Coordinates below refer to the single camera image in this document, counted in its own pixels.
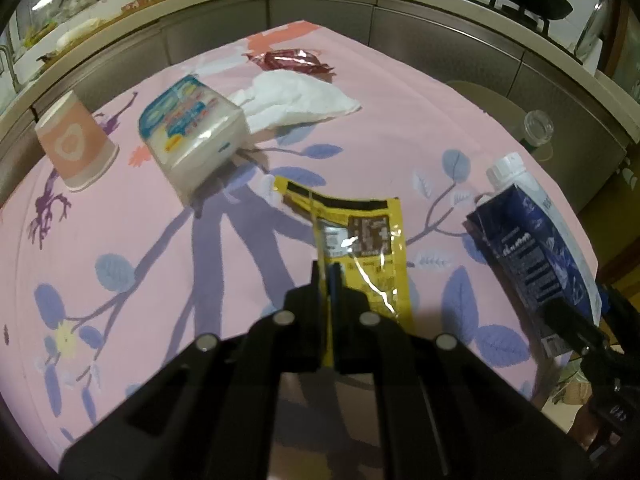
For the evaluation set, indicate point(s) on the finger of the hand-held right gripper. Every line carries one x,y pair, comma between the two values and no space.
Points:
622,317
567,321

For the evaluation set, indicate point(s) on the grey kitchen counter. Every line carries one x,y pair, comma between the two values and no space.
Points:
425,30

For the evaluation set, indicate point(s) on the dark blue drink carton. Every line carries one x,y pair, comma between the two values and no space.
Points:
530,250

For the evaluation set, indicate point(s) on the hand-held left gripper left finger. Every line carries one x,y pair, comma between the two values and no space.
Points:
315,310

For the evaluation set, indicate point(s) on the dark red foil wrapper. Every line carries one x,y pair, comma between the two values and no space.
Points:
287,60

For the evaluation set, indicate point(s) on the yellow snack wrapper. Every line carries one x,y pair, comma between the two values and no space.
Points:
370,240

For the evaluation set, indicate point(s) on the pink paper cup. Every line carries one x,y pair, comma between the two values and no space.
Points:
75,145

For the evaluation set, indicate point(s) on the glass pot lid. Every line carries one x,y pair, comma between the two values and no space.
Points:
590,30

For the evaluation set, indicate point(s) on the chrome sink faucet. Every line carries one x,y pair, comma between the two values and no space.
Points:
7,67

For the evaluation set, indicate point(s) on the white tissue paper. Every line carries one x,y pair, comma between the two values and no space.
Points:
295,97

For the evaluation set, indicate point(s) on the small glass jar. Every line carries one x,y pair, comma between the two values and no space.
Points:
538,127

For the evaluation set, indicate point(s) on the pink floral tablecloth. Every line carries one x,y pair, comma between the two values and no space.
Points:
150,220

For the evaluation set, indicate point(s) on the soft tissue pack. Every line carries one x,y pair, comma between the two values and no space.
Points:
195,135

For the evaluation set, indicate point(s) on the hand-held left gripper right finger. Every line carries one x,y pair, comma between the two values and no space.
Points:
350,320

